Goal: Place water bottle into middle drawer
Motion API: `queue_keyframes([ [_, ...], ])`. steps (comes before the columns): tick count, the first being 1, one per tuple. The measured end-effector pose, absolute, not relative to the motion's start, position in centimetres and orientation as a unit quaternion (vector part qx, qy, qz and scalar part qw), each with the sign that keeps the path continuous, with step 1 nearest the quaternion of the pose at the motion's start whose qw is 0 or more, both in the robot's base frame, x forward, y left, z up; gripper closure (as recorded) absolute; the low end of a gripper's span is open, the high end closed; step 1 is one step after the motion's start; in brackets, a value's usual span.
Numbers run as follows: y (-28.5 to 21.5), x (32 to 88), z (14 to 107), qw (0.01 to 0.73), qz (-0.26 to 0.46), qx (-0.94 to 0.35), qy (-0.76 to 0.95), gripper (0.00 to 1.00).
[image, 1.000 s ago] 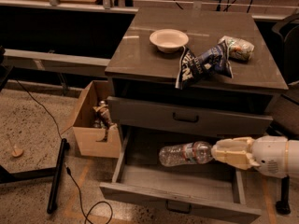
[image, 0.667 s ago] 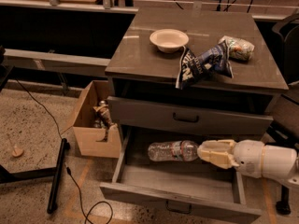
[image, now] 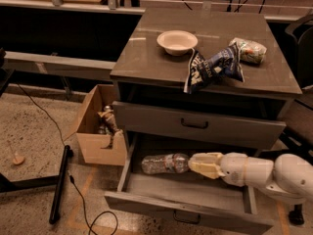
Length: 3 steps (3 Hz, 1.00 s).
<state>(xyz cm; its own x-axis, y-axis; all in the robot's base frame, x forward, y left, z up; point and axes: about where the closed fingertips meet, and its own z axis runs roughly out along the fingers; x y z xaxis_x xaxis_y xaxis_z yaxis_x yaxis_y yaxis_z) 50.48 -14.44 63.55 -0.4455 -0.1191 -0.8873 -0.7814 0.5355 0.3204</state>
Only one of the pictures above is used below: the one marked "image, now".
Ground grey drawer cabinet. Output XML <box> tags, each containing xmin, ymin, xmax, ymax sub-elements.
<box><xmin>111</xmin><ymin>8</ymin><xmax>301</xmax><ymax>154</ymax></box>

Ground black floor cable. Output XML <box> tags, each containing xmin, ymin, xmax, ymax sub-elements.
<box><xmin>13</xmin><ymin>81</ymin><xmax>119</xmax><ymax>235</ymax></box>

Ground clear plastic water bottle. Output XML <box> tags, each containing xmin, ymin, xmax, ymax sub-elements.
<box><xmin>141</xmin><ymin>153</ymin><xmax>189</xmax><ymax>174</ymax></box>

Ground grey metal bench rail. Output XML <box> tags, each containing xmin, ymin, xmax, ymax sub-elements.
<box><xmin>4</xmin><ymin>51</ymin><xmax>115</xmax><ymax>81</ymax></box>

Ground small wooden floor stand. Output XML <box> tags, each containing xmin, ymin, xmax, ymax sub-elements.
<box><xmin>8</xmin><ymin>143</ymin><xmax>25</xmax><ymax>165</ymax></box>

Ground blue chip bag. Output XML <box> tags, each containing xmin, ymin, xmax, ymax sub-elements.
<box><xmin>184</xmin><ymin>43</ymin><xmax>245</xmax><ymax>94</ymax></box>

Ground grey bottom drawer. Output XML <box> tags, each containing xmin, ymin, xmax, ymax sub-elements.
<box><xmin>105</xmin><ymin>133</ymin><xmax>274</xmax><ymax>235</ymax></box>

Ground grey middle drawer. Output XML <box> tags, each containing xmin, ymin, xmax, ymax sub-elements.
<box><xmin>112</xmin><ymin>101</ymin><xmax>286</xmax><ymax>149</ymax></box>

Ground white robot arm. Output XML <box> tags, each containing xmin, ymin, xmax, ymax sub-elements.
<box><xmin>188</xmin><ymin>153</ymin><xmax>313</xmax><ymax>205</ymax></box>

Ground crumpled items in box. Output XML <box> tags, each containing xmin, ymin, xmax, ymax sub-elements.
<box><xmin>98</xmin><ymin>105</ymin><xmax>122</xmax><ymax>148</ymax></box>

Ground green white snack bag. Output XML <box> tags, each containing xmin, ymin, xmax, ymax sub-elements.
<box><xmin>230</xmin><ymin>37</ymin><xmax>267</xmax><ymax>65</ymax></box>

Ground white bowl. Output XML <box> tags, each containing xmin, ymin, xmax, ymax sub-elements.
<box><xmin>156</xmin><ymin>30</ymin><xmax>198</xmax><ymax>56</ymax></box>

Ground black table leg base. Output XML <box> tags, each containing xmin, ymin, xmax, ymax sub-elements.
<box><xmin>0</xmin><ymin>145</ymin><xmax>73</xmax><ymax>224</ymax></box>

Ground grey drawer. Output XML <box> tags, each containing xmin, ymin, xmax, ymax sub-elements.
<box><xmin>112</xmin><ymin>101</ymin><xmax>286</xmax><ymax>149</ymax></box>
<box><xmin>105</xmin><ymin>133</ymin><xmax>274</xmax><ymax>235</ymax></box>

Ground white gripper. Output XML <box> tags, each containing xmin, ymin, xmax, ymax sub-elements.
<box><xmin>189</xmin><ymin>152</ymin><xmax>247</xmax><ymax>187</ymax></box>

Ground black office chair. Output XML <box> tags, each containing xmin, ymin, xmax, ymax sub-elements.
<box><xmin>258</xmin><ymin>13</ymin><xmax>313</xmax><ymax>226</ymax></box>

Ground cardboard box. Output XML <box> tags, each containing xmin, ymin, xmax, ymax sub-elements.
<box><xmin>65</xmin><ymin>84</ymin><xmax>127</xmax><ymax>165</ymax></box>

